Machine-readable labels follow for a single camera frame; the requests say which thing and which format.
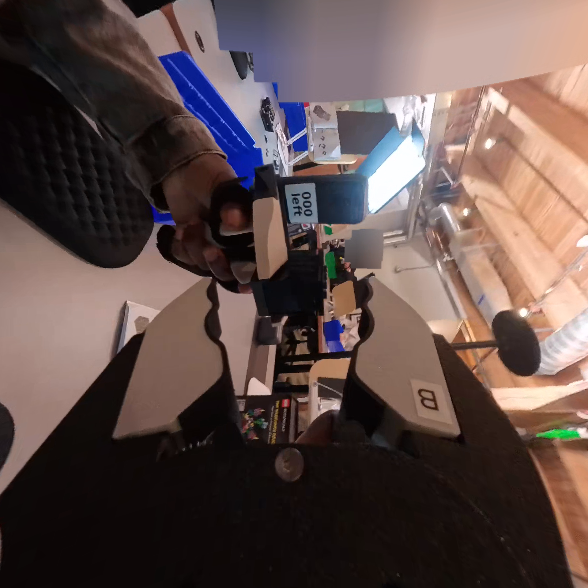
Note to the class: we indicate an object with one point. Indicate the lego instruction booklet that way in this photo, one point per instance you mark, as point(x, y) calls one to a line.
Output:
point(138, 321)

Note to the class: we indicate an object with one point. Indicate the black board on stand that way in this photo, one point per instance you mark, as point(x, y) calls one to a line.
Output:
point(367, 133)

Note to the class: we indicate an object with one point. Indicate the small black label printer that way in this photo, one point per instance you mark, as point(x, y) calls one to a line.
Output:
point(268, 330)

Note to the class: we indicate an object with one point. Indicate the black lego block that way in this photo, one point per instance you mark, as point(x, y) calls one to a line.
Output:
point(294, 289)

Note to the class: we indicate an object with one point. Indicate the round black pad on pole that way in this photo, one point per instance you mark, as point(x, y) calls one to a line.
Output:
point(517, 342)

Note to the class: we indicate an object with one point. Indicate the person's left hand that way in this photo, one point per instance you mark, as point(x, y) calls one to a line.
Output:
point(193, 206)

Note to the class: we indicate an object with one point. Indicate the document stand with instruction sheet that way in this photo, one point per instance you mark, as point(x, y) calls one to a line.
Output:
point(328, 367)

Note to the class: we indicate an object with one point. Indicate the studio light panel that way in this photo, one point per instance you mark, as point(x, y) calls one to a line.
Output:
point(395, 179)

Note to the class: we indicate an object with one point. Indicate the white stand with booklet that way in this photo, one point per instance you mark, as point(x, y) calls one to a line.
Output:
point(326, 138)

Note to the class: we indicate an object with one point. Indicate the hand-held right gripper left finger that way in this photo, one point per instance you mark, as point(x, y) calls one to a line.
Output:
point(174, 358)

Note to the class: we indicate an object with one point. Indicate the person's left forearm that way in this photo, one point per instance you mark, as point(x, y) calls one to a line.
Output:
point(115, 82)

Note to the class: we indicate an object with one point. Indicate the black lego set box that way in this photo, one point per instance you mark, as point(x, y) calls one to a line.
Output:
point(266, 418)

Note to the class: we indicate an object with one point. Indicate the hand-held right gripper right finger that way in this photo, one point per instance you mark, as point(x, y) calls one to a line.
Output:
point(395, 353)

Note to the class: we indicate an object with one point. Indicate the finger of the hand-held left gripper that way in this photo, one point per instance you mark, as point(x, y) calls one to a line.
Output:
point(268, 234)

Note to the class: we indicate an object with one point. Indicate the large blue plastic bin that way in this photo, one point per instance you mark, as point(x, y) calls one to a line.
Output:
point(206, 105)

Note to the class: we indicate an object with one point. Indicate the silver air duct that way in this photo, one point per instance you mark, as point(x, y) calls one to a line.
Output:
point(482, 262)

